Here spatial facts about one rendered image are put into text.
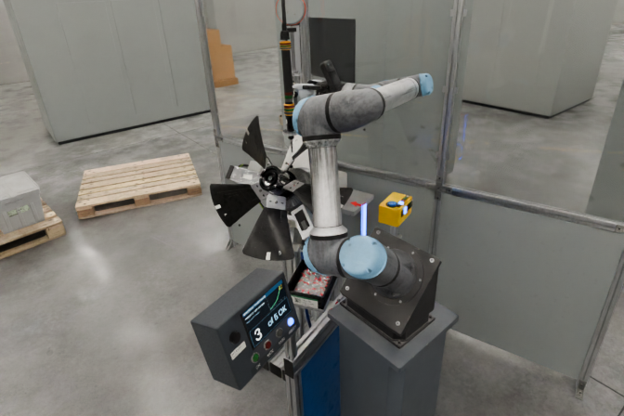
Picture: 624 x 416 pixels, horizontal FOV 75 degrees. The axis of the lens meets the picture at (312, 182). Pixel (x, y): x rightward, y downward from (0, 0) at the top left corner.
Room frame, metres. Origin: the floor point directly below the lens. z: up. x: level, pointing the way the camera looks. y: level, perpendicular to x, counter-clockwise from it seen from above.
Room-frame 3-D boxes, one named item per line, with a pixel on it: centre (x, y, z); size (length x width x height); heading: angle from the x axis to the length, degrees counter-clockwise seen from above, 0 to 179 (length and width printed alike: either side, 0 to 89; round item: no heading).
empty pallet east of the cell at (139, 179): (4.19, 1.93, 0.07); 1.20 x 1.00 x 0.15; 111
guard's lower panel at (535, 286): (2.21, -0.34, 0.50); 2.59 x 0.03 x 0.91; 54
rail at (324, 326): (1.34, -0.16, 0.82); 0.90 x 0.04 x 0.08; 144
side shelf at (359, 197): (2.14, -0.15, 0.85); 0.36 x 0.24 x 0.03; 54
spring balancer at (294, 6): (2.35, 0.07, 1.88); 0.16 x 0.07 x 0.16; 89
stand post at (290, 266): (1.79, 0.13, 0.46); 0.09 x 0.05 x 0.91; 54
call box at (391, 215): (1.66, -0.39, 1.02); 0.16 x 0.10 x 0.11; 144
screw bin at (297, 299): (1.37, 0.02, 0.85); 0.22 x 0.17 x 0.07; 161
